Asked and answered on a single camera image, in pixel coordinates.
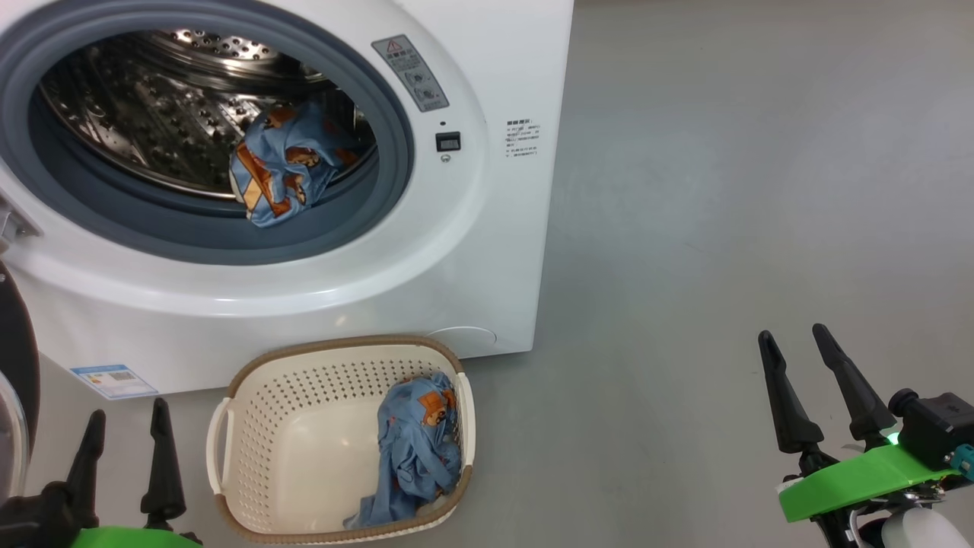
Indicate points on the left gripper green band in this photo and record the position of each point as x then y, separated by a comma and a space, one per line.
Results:
38, 521

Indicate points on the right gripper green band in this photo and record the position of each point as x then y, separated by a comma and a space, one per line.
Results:
852, 479

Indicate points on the black round glass washer door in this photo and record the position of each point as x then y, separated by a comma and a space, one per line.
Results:
19, 365

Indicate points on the blue bear-print garment cream lining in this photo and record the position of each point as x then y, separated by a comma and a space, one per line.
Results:
285, 167

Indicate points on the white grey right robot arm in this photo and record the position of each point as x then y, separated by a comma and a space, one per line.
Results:
924, 529

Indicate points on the white front-load washing machine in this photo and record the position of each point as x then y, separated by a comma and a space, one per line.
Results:
456, 266

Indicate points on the blue energy label sticker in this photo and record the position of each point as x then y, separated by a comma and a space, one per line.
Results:
114, 380

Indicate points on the cream perforated laundry basket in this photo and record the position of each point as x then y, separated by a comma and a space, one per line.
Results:
304, 457

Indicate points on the grey gasket and steel drum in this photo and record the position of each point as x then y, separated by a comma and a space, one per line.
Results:
137, 122

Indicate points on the round white filter cover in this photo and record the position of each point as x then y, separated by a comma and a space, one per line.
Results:
468, 339

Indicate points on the small printed text sticker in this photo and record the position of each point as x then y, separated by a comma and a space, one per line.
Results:
523, 138

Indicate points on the grey warning sticker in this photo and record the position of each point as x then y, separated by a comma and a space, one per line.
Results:
411, 72

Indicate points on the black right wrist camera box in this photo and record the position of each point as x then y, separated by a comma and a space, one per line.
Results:
940, 426

